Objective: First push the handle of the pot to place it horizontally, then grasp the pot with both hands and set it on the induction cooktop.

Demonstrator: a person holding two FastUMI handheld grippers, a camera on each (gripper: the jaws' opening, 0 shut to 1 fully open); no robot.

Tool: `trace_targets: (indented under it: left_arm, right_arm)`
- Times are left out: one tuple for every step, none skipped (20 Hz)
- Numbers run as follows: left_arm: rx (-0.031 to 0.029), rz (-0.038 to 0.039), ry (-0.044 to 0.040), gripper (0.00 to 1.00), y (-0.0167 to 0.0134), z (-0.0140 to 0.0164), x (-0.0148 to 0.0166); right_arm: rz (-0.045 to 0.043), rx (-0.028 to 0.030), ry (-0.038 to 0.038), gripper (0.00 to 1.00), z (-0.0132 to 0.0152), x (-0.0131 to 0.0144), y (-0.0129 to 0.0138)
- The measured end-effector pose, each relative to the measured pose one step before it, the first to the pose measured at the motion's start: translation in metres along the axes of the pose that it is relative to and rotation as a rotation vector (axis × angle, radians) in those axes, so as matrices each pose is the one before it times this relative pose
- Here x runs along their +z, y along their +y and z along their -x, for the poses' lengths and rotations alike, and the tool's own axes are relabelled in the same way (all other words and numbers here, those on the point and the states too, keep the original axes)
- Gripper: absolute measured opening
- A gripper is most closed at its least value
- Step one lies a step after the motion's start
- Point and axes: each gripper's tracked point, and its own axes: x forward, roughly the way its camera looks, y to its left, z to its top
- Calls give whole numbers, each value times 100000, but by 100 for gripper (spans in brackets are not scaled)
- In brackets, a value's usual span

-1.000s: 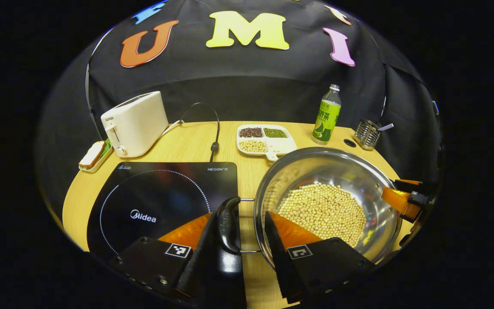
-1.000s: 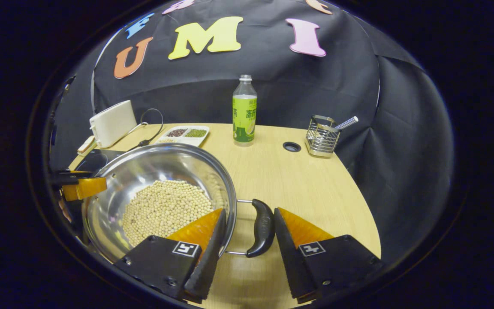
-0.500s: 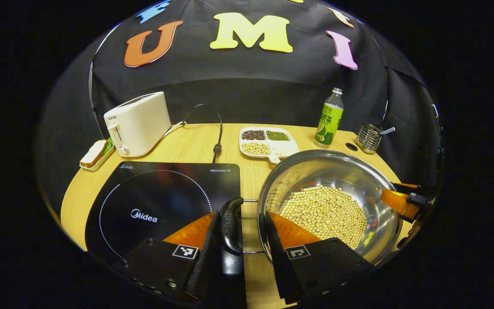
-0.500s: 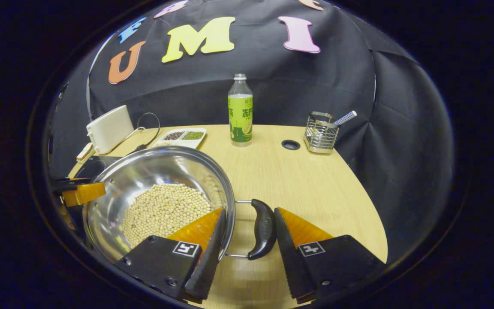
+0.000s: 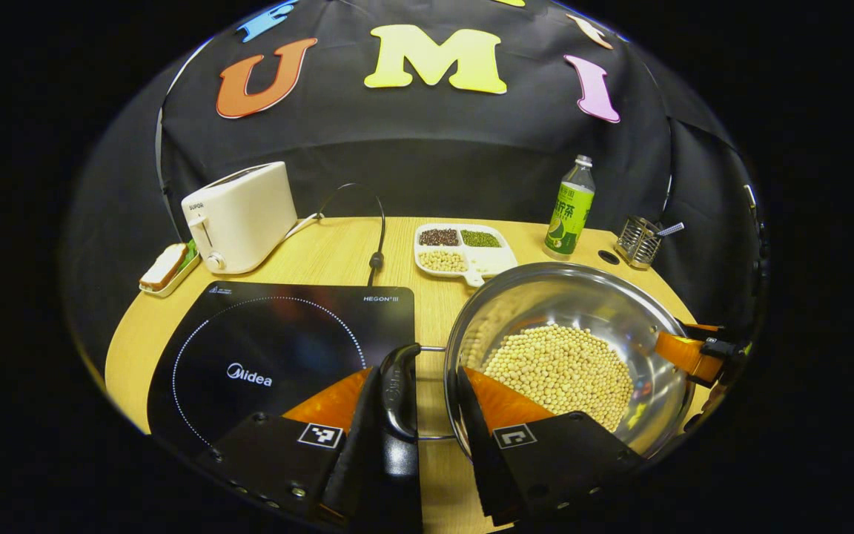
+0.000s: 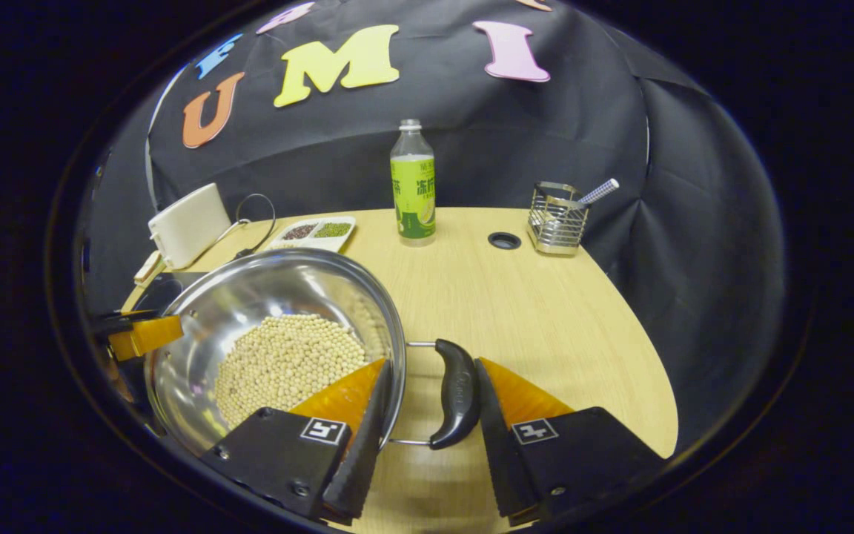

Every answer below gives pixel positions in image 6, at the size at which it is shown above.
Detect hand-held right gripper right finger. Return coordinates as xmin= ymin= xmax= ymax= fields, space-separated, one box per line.
xmin=474 ymin=358 xmax=668 ymax=527

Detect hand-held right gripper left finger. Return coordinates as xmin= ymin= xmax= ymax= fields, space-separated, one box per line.
xmin=199 ymin=359 xmax=394 ymax=526

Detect black induction cooktop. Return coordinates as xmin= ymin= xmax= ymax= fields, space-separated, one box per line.
xmin=130 ymin=271 xmax=209 ymax=314

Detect stainless steel pot black handles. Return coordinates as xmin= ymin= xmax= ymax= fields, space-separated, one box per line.
xmin=144 ymin=248 xmax=483 ymax=457

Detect bread slice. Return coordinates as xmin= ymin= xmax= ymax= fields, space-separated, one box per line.
xmin=134 ymin=251 xmax=165 ymax=287

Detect pile of pale soybeans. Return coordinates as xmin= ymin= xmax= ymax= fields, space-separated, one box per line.
xmin=213 ymin=314 xmax=368 ymax=429

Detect white toaster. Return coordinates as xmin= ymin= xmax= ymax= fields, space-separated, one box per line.
xmin=148 ymin=183 xmax=233 ymax=271

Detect white divided dish of beans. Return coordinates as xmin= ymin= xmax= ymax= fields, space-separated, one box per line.
xmin=268 ymin=216 xmax=357 ymax=253

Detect metal spoon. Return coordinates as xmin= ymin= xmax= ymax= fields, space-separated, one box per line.
xmin=546 ymin=178 xmax=620 ymax=223

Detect green label drink bottle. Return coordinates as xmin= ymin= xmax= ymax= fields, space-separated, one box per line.
xmin=390 ymin=119 xmax=437 ymax=246

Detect black backdrop cloth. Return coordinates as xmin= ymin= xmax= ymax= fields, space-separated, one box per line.
xmin=82 ymin=0 xmax=787 ymax=446

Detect black power cable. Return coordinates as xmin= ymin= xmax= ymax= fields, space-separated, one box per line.
xmin=234 ymin=194 xmax=278 ymax=259

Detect metal wire utensil holder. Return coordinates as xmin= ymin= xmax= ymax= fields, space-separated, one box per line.
xmin=527 ymin=182 xmax=589 ymax=257

